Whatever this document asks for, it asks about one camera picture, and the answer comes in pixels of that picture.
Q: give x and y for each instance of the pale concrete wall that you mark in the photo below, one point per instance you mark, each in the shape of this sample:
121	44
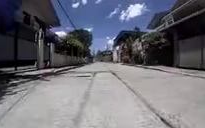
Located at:
66	59

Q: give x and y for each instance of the building with dark roof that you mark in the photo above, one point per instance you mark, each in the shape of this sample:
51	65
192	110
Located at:
123	35

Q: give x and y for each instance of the raised concrete kerb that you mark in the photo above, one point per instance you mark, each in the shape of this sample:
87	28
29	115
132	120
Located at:
183	71

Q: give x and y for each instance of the grey concrete road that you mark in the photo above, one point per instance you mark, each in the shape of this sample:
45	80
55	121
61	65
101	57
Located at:
103	100

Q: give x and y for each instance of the trees behind wall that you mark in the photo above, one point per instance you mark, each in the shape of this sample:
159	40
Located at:
78	40

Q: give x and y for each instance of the pale gate post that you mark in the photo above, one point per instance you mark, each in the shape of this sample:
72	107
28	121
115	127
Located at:
40	50

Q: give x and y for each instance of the building with garage doors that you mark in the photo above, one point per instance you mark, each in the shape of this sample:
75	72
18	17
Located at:
193	40

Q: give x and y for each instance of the concrete sidewalk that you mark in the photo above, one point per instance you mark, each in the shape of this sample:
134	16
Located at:
40	71

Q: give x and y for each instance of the distant building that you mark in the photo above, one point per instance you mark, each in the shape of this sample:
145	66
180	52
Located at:
105	56

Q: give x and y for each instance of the building with overhanging roof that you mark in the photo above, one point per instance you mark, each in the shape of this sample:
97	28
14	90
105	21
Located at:
30	13

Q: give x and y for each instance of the overgrown bushes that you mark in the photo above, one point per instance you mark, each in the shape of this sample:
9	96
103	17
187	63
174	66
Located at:
150	46

